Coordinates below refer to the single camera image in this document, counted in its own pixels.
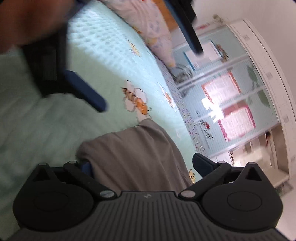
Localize mint green bee quilt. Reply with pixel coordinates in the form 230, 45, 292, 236
1, 1, 197, 239

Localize grey trousers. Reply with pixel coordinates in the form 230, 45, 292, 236
76, 119, 193, 194

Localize white blue-bordered poster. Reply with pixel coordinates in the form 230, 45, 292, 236
183, 41, 222, 71

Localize person's hand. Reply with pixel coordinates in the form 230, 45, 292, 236
1, 0, 74, 53

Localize pink-bordered poster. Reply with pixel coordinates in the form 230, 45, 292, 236
218, 106, 256, 142
201, 71, 241, 110

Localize coiled grey hoop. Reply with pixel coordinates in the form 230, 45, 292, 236
170, 64, 193, 84

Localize pink-bordered poster right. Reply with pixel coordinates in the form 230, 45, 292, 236
218, 106, 256, 142

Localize pink-bordered poster left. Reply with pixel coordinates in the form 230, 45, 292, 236
201, 71, 241, 110

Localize light blue sliding wardrobe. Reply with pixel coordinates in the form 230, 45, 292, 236
172, 19, 295, 187

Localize wooden headboard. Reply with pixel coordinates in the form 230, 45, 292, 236
153, 0, 178, 32

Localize floral purple duvet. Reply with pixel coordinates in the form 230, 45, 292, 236
103, 0, 176, 68

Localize dotted purple bed sheet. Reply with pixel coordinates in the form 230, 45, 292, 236
155, 56, 207, 156

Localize red hanging ornament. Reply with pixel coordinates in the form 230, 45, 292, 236
194, 14, 224, 31

